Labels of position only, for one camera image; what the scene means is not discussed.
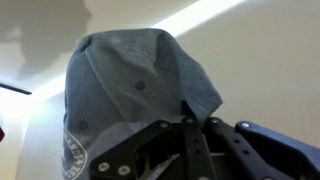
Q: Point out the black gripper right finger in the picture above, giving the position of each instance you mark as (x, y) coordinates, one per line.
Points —
(266, 143)

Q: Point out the blue-grey cap with emblem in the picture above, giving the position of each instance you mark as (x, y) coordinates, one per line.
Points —
(126, 73)

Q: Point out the maroon baseball cap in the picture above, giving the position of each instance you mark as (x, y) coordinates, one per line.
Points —
(1, 133)

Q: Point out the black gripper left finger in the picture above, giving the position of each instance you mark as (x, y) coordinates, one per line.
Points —
(133, 146)

